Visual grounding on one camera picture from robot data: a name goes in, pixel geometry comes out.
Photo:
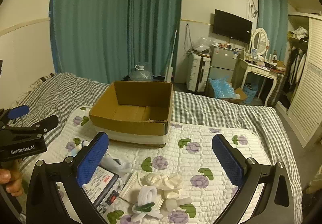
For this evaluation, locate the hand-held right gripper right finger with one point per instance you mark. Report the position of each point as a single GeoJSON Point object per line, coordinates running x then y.
{"type": "Point", "coordinates": [227, 159]}

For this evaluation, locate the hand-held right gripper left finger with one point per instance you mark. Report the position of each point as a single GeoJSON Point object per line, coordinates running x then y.
{"type": "Point", "coordinates": [91, 161]}

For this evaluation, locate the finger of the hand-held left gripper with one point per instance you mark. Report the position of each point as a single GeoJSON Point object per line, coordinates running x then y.
{"type": "Point", "coordinates": [17, 112]}
{"type": "Point", "coordinates": [47, 123]}

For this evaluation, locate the packaged white socks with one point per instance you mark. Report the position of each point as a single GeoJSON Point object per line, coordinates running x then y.
{"type": "Point", "coordinates": [108, 186]}

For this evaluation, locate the brown cardboard box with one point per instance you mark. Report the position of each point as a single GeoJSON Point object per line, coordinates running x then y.
{"type": "Point", "coordinates": [125, 123]}

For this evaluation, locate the person's left hand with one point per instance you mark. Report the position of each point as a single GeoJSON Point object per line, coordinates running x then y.
{"type": "Point", "coordinates": [13, 185]}

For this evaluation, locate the white sock with dark print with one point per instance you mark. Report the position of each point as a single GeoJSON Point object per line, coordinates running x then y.
{"type": "Point", "coordinates": [75, 149]}

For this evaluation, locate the white floral quilted mat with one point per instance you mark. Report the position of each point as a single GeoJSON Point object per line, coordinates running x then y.
{"type": "Point", "coordinates": [201, 143]}

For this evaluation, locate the grey checked bed sheet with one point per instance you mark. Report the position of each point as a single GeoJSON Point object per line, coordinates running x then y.
{"type": "Point", "coordinates": [201, 110]}

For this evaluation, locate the cardboard box of bags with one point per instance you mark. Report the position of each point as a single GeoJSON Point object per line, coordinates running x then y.
{"type": "Point", "coordinates": [240, 95]}

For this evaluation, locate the cream rubber gloves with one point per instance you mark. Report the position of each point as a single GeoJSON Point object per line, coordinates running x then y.
{"type": "Point", "coordinates": [166, 182]}

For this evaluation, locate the blue laundry basket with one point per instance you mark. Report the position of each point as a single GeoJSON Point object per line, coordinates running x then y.
{"type": "Point", "coordinates": [250, 93]}

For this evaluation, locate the blue plastic bags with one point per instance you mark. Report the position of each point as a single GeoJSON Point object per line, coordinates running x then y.
{"type": "Point", "coordinates": [221, 88]}

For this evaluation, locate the black bag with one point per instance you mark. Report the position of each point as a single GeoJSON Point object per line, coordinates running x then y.
{"type": "Point", "coordinates": [126, 78]}

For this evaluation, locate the white ribbed suitcase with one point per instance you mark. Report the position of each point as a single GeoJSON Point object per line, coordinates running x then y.
{"type": "Point", "coordinates": [196, 73]}

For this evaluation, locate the white dressing table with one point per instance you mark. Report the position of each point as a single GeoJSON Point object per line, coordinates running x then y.
{"type": "Point", "coordinates": [259, 70]}

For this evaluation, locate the silver mini fridge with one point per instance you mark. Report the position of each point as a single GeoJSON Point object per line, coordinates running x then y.
{"type": "Point", "coordinates": [222, 62]}

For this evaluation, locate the clear water jug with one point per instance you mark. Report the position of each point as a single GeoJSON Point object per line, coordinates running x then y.
{"type": "Point", "coordinates": [140, 74]}

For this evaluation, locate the teal curtain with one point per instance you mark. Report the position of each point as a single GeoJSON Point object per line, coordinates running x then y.
{"type": "Point", "coordinates": [88, 25]}
{"type": "Point", "coordinates": [156, 25]}
{"type": "Point", "coordinates": [270, 17]}

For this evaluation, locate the row of cosmetics bottles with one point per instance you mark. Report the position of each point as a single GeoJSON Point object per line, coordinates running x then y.
{"type": "Point", "coordinates": [269, 61]}

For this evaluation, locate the white louvered wardrobe door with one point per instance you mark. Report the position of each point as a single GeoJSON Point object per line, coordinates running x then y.
{"type": "Point", "coordinates": [307, 88]}

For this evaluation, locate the hanging clothes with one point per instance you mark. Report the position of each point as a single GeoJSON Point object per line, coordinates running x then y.
{"type": "Point", "coordinates": [295, 68]}

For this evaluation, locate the clear plastic bag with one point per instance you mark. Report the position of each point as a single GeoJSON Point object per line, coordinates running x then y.
{"type": "Point", "coordinates": [203, 44]}

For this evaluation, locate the white oval vanity mirror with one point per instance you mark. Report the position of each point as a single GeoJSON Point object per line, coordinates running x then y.
{"type": "Point", "coordinates": [259, 41]}

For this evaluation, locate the pile of clothes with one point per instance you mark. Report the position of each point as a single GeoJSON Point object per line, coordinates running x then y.
{"type": "Point", "coordinates": [299, 32]}

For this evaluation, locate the black wall television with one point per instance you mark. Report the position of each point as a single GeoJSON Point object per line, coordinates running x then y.
{"type": "Point", "coordinates": [231, 26]}

